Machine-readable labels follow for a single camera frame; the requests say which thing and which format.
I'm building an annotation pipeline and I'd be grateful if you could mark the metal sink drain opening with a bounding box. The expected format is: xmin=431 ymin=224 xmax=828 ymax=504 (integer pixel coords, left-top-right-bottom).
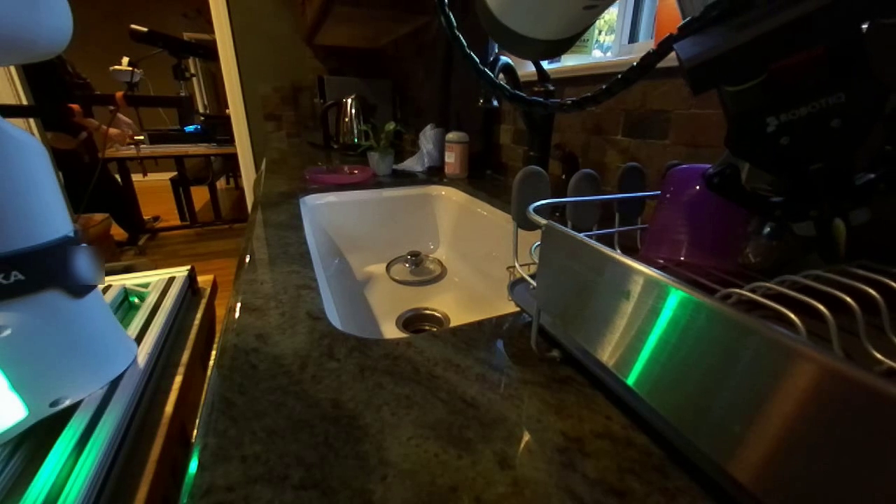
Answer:
xmin=395 ymin=306 xmax=452 ymax=338

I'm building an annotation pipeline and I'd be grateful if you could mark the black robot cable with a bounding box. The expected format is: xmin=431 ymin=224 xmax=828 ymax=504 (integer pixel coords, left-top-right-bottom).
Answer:
xmin=433 ymin=0 xmax=723 ymax=115

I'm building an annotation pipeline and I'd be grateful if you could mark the steel dish rack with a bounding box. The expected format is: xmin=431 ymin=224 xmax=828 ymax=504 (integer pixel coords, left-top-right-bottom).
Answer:
xmin=507 ymin=164 xmax=896 ymax=504

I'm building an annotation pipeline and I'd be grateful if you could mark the dark bronze faucet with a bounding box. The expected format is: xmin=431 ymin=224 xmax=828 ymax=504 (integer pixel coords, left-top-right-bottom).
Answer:
xmin=472 ymin=91 xmax=508 ymax=182

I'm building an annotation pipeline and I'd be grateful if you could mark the white ceramic sink basin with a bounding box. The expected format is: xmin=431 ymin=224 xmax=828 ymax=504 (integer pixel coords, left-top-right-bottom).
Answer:
xmin=296 ymin=182 xmax=542 ymax=342

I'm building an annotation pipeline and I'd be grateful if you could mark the robot stand with green light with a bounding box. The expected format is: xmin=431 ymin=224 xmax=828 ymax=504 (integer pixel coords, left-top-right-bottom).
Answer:
xmin=0 ymin=264 xmax=217 ymax=504

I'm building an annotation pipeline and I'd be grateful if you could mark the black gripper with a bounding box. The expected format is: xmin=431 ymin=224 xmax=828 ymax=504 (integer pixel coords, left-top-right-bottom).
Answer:
xmin=710 ymin=38 xmax=896 ymax=220

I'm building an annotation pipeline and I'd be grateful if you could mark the wooden table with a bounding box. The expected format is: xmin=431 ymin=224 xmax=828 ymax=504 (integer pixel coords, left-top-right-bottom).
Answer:
xmin=95 ymin=138 xmax=242 ymax=229

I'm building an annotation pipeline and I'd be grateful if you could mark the purple cup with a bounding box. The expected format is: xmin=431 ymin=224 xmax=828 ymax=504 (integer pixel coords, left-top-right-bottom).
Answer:
xmin=637 ymin=161 xmax=762 ymax=273

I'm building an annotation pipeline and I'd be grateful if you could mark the pink colander bowl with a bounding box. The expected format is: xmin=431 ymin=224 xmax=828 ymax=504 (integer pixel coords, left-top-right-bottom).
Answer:
xmin=303 ymin=161 xmax=380 ymax=192

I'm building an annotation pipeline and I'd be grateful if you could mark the orange label bottle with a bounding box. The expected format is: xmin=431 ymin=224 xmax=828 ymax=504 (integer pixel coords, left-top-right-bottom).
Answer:
xmin=443 ymin=129 xmax=472 ymax=182

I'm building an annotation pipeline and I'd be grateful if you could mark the green leafy plant white pot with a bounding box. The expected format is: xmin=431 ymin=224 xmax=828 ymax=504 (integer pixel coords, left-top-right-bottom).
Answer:
xmin=363 ymin=121 xmax=406 ymax=182

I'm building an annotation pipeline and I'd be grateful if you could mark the window with white frame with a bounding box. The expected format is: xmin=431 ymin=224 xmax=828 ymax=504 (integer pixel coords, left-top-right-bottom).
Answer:
xmin=507 ymin=0 xmax=689 ymax=80

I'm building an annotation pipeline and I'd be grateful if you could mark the metal sink drain stopper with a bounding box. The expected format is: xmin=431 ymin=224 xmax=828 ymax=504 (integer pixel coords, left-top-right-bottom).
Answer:
xmin=382 ymin=248 xmax=450 ymax=289

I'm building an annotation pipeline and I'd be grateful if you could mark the person in dark clothes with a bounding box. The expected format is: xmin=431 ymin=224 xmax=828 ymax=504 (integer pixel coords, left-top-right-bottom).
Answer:
xmin=23 ymin=52 xmax=154 ymax=245

